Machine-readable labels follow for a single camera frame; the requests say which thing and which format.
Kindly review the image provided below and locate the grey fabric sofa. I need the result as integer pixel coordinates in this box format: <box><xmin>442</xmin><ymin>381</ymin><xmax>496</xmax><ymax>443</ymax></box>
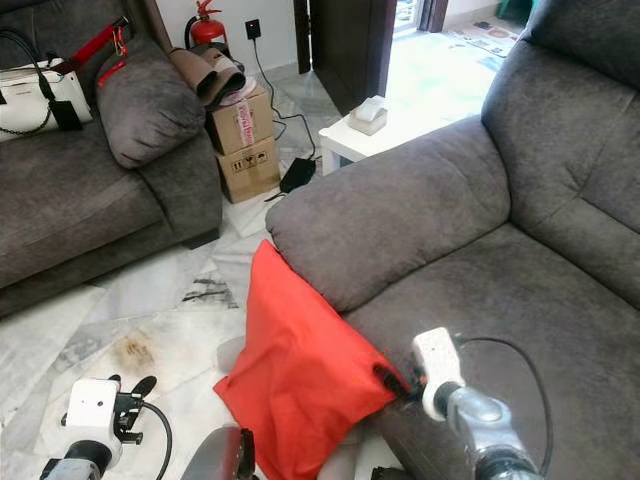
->
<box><xmin>0</xmin><ymin>0</ymin><xmax>224</xmax><ymax>319</ymax></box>
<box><xmin>265</xmin><ymin>0</ymin><xmax>640</xmax><ymax>480</ymax></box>

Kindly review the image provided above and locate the grey sofa cushion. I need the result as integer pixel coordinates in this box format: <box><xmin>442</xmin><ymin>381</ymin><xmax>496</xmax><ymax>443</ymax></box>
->
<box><xmin>95</xmin><ymin>40</ymin><xmax>211</xmax><ymax>169</ymax></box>

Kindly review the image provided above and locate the patterned floor mat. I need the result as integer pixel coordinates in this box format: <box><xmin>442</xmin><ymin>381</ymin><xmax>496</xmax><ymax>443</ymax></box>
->
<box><xmin>445</xmin><ymin>20</ymin><xmax>528</xmax><ymax>57</ymax></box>

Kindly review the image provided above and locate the grey robot leg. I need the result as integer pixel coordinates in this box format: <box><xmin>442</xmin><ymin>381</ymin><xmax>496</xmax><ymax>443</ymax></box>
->
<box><xmin>180</xmin><ymin>424</ymin><xmax>257</xmax><ymax>480</ymax></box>

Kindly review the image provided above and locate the black power adapter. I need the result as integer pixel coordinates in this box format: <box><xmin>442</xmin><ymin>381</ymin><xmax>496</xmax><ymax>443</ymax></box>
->
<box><xmin>278</xmin><ymin>155</ymin><xmax>318</xmax><ymax>196</ymax></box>

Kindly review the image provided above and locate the cardboard box with black symbols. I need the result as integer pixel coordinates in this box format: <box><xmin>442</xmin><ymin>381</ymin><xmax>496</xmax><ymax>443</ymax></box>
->
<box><xmin>217</xmin><ymin>137</ymin><xmax>282</xmax><ymax>205</ymax></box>

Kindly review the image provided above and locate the white side table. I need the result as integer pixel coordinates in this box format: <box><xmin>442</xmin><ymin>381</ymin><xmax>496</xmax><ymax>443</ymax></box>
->
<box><xmin>318</xmin><ymin>98</ymin><xmax>501</xmax><ymax>177</ymax></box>

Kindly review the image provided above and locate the beige tissue box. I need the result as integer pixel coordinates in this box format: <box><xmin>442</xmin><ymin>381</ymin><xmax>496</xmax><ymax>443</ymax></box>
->
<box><xmin>348</xmin><ymin>96</ymin><xmax>390</xmax><ymax>137</ymax></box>

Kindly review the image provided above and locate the cardboard box with red tape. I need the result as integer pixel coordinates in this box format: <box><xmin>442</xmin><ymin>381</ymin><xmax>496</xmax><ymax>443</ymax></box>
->
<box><xmin>208</xmin><ymin>83</ymin><xmax>274</xmax><ymax>157</ymax></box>

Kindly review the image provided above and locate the brown rolled cloth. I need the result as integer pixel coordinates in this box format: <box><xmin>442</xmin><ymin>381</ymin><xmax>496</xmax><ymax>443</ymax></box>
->
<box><xmin>167</xmin><ymin>46</ymin><xmax>248</xmax><ymax>107</ymax></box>

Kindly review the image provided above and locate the dark wooden door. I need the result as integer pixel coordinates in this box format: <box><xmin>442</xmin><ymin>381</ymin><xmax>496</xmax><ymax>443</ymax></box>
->
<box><xmin>307</xmin><ymin>0</ymin><xmax>403</xmax><ymax>115</ymax></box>

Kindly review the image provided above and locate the red fire extinguisher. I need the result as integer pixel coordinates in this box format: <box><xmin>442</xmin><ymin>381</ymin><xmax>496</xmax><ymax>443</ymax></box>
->
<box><xmin>185</xmin><ymin>0</ymin><xmax>227</xmax><ymax>49</ymax></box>

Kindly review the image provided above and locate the teal plastic stool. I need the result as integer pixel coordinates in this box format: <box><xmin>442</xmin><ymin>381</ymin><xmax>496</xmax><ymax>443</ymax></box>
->
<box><xmin>495</xmin><ymin>0</ymin><xmax>543</xmax><ymax>27</ymax></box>

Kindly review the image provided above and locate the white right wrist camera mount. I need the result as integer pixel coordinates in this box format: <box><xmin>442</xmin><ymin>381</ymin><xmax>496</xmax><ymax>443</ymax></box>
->
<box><xmin>411</xmin><ymin>327</ymin><xmax>467</xmax><ymax>422</ymax></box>

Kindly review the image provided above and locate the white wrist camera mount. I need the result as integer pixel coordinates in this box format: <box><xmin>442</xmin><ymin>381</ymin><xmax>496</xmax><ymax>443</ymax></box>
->
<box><xmin>411</xmin><ymin>327</ymin><xmax>467</xmax><ymax>422</ymax></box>
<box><xmin>64</xmin><ymin>377</ymin><xmax>123</xmax><ymax>447</ymax></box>

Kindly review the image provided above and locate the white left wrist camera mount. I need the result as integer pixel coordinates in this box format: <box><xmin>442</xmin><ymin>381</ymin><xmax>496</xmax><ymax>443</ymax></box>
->
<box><xmin>64</xmin><ymin>377</ymin><xmax>123</xmax><ymax>447</ymax></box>

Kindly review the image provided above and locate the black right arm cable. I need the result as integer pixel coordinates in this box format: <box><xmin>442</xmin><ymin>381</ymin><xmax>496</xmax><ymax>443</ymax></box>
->
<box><xmin>455</xmin><ymin>335</ymin><xmax>555</xmax><ymax>449</ymax></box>

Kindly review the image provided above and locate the white handbag with black straps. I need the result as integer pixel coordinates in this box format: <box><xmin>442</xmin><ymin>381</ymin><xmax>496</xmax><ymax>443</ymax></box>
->
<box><xmin>0</xmin><ymin>28</ymin><xmax>97</xmax><ymax>137</ymax></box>

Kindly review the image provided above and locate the red strap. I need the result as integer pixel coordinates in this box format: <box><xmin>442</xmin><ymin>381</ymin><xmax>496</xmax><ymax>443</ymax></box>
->
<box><xmin>50</xmin><ymin>17</ymin><xmax>131</xmax><ymax>87</ymax></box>

